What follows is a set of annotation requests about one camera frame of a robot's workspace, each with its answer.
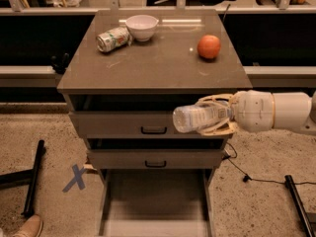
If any black stand leg left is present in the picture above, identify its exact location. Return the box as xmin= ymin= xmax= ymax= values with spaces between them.
xmin=0 ymin=139 xmax=46 ymax=218

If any grey drawer cabinet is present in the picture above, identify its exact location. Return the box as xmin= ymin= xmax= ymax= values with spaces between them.
xmin=57 ymin=9 xmax=254 ymax=237

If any black stand leg right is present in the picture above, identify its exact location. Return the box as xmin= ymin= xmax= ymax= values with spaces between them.
xmin=284 ymin=175 xmax=316 ymax=237

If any middle grey drawer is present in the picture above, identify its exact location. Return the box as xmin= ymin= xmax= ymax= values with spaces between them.
xmin=87 ymin=138 xmax=224 ymax=169

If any black floor cable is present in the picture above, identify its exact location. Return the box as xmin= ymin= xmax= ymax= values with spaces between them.
xmin=223 ymin=142 xmax=316 ymax=187

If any black stand leg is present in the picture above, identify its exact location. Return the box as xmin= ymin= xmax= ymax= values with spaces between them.
xmin=284 ymin=175 xmax=316 ymax=237
xmin=0 ymin=139 xmax=46 ymax=218

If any clear plastic water bottle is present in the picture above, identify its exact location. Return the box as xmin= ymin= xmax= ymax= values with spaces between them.
xmin=173 ymin=102 xmax=232 ymax=133

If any bottom grey drawer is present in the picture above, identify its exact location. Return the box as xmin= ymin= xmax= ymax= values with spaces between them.
xmin=96 ymin=169 xmax=215 ymax=237

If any green white soda can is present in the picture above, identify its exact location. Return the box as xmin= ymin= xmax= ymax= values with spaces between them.
xmin=96 ymin=27 xmax=132 ymax=53

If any blue tape cross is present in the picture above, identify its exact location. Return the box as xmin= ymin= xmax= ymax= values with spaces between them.
xmin=62 ymin=165 xmax=86 ymax=193

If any orange fruit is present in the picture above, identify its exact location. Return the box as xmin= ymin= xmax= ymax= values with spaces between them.
xmin=197 ymin=35 xmax=221 ymax=59

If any tan shoe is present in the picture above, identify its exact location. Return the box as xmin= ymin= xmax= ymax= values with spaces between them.
xmin=12 ymin=215 xmax=43 ymax=237

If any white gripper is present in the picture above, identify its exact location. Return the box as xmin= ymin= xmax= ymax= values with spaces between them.
xmin=197 ymin=90 xmax=275 ymax=136

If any white ceramic bowl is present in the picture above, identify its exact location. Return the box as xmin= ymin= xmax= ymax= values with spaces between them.
xmin=125 ymin=15 xmax=159 ymax=41

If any black clamp knob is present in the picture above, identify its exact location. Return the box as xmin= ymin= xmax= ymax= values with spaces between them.
xmin=51 ymin=53 xmax=70 ymax=74

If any top grey drawer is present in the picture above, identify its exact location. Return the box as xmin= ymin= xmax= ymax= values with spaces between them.
xmin=68 ymin=94 xmax=243 ymax=140

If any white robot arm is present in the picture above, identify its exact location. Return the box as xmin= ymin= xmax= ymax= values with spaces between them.
xmin=197 ymin=90 xmax=315 ymax=136

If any grey drawer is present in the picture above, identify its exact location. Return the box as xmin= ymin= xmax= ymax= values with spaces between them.
xmin=68 ymin=94 xmax=243 ymax=140
xmin=96 ymin=169 xmax=215 ymax=237
xmin=87 ymin=138 xmax=224 ymax=169

